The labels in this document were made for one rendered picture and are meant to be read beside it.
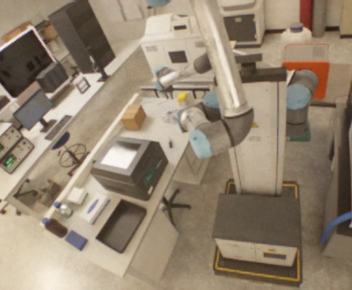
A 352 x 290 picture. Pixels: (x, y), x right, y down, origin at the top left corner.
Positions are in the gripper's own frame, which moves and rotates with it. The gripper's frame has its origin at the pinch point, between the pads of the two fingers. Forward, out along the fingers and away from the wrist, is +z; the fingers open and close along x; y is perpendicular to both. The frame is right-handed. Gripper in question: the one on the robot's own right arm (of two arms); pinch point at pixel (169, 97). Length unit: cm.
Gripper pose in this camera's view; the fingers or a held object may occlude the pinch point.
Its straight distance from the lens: 237.2
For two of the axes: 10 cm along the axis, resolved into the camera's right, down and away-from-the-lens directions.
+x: 8.9, 0.8, -4.5
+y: -3.5, 7.4, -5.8
